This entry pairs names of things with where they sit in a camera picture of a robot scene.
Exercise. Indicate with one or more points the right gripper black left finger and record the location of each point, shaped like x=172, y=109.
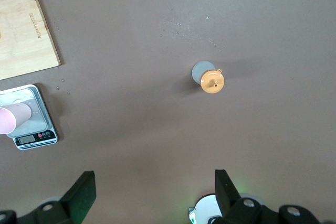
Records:
x=82, y=190

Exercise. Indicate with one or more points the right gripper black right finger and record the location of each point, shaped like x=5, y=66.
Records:
x=224, y=190

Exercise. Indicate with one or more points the pink plastic cup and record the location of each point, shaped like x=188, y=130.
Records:
x=13, y=117

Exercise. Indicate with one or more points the clear sauce bottle orange cap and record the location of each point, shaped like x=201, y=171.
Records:
x=212, y=85

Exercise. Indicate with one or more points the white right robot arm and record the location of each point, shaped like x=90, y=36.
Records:
x=206, y=208

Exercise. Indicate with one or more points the silver digital kitchen scale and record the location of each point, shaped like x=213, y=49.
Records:
x=39, y=127

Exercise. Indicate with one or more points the wooden cutting board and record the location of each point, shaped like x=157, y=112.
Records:
x=23, y=37

